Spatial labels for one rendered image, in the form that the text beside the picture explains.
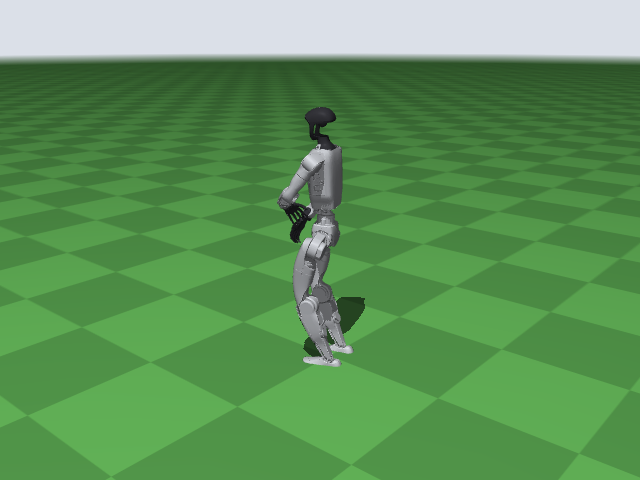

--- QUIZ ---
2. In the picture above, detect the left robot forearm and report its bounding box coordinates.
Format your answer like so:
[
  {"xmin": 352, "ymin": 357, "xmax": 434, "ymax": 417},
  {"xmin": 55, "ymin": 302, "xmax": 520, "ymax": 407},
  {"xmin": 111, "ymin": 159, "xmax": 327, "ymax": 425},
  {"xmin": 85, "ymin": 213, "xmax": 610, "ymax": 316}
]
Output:
[{"xmin": 277, "ymin": 186, "xmax": 292, "ymax": 209}]

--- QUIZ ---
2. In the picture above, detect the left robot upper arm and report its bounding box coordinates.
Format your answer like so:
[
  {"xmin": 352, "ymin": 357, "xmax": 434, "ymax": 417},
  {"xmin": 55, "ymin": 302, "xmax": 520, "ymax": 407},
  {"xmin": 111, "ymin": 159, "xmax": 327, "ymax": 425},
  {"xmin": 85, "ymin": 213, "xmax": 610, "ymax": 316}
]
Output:
[{"xmin": 281, "ymin": 153, "xmax": 325, "ymax": 204}]

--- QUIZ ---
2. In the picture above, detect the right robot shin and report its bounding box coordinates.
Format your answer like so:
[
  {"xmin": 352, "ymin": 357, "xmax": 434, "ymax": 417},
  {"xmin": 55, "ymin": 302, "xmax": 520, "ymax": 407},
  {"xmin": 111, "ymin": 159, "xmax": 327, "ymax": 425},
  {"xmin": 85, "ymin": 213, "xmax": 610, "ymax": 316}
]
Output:
[{"xmin": 311, "ymin": 288, "xmax": 346, "ymax": 348}]

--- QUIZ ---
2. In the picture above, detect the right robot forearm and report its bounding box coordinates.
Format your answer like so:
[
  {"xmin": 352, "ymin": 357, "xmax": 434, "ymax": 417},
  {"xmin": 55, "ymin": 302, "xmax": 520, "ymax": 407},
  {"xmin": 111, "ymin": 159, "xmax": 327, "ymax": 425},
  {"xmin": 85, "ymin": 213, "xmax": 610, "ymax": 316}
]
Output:
[{"xmin": 303, "ymin": 202, "xmax": 319, "ymax": 218}]

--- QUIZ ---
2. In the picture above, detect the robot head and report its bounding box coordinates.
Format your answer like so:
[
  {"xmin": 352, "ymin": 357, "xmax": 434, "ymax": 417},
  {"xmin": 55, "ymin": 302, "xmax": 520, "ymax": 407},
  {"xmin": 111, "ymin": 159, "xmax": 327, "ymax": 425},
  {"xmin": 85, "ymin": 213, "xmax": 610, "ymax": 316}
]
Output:
[{"xmin": 305, "ymin": 107, "xmax": 337, "ymax": 151}]

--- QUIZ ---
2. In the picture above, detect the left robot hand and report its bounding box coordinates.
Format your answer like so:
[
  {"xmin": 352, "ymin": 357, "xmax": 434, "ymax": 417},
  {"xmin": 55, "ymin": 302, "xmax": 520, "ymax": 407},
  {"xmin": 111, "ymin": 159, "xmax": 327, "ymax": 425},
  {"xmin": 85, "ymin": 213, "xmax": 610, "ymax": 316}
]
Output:
[{"xmin": 284, "ymin": 202, "xmax": 307, "ymax": 224}]

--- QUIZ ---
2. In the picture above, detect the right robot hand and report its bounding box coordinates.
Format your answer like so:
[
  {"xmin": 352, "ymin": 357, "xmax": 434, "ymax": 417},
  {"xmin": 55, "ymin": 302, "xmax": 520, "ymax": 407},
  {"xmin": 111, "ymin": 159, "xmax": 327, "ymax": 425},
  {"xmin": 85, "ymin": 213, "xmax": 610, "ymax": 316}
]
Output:
[{"xmin": 290, "ymin": 207, "xmax": 312, "ymax": 243}]

